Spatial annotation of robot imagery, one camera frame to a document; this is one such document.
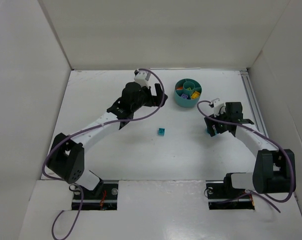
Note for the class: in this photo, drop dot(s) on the small teal lego brick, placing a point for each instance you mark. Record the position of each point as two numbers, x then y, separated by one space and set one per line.
161 131

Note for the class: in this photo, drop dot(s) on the aluminium rail right side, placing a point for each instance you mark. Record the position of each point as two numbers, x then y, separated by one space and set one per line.
258 119

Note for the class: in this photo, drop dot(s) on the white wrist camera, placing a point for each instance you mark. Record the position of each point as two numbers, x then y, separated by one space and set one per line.
142 77
219 107

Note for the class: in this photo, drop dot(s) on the yellow arched lego brick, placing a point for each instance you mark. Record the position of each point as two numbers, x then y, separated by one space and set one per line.
195 95

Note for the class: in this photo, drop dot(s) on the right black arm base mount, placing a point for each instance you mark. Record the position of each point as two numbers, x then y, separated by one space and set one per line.
222 197

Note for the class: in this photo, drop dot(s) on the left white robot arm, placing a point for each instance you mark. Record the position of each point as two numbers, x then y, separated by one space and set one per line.
67 155

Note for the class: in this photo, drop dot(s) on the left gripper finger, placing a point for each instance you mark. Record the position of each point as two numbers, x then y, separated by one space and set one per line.
159 91
165 97

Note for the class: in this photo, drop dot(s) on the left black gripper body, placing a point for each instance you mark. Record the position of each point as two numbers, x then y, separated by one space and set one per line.
152 95

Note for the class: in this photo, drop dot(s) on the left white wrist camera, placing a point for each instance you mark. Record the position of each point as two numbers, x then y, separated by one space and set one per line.
142 77

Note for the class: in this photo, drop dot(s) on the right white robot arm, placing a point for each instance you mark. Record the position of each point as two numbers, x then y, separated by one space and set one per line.
274 170

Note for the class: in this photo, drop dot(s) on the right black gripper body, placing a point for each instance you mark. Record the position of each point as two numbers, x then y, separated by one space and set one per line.
217 124

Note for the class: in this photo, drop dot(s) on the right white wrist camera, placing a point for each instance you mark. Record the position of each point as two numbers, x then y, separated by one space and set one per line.
219 107

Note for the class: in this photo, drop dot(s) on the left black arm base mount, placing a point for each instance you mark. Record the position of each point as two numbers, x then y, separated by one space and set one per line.
104 198

